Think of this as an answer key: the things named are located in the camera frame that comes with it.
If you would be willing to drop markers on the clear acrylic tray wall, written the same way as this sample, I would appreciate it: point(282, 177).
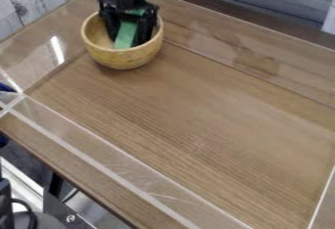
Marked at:
point(211, 139)

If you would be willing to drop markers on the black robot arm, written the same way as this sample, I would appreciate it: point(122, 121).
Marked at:
point(130, 21)

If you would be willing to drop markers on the light wooden bowl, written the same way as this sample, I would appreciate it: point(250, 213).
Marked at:
point(118, 58)

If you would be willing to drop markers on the black metal base plate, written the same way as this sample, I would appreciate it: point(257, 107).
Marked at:
point(64, 213)

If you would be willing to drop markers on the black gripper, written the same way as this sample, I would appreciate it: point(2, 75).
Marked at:
point(111, 7)

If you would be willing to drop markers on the green rectangular block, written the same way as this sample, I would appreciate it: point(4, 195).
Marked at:
point(131, 31)

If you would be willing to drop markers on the black table leg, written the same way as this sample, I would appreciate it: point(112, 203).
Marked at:
point(55, 185)

